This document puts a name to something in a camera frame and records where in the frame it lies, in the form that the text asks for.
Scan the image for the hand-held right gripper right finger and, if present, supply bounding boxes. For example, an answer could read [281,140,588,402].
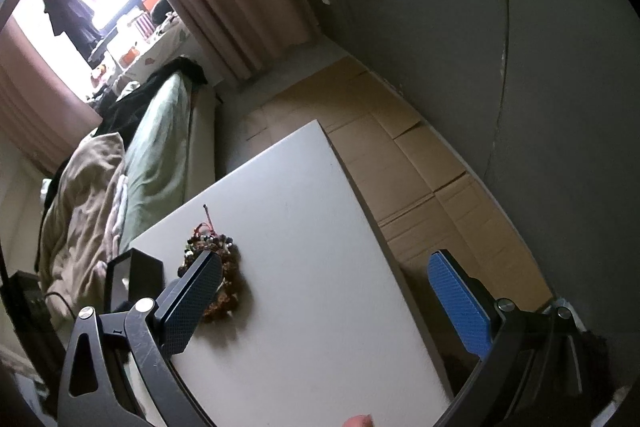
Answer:
[427,249,602,427]

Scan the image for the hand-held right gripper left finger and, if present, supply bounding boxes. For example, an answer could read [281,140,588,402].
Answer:
[56,248,224,427]

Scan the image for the pile of beaded bracelets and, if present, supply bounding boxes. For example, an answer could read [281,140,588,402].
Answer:
[181,229,242,324]

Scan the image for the black jewelry box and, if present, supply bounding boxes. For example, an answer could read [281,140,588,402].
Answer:
[105,248,166,315]

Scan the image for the white knitted cloth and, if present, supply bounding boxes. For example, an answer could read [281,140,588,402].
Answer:
[106,174,130,240]

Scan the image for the beige blanket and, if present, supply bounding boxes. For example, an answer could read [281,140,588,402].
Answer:
[37,132,127,310]

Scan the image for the flattened cardboard sheets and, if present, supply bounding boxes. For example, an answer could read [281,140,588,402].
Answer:
[240,56,557,310]

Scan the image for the black crate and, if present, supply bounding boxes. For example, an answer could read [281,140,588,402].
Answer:
[0,270,49,349]

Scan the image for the white mattress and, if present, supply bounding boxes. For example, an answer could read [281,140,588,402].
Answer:
[184,82,219,188]

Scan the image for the black clothing on bed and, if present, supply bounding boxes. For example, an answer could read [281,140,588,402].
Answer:
[92,57,208,138]

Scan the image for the cluttered cloth-covered table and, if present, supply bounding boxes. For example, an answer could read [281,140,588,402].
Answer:
[89,12,190,94]

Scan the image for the short pink curtain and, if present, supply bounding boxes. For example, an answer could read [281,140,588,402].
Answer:
[0,16,104,175]

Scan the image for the hanging dark garment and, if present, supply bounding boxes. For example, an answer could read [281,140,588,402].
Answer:
[42,0,104,54]

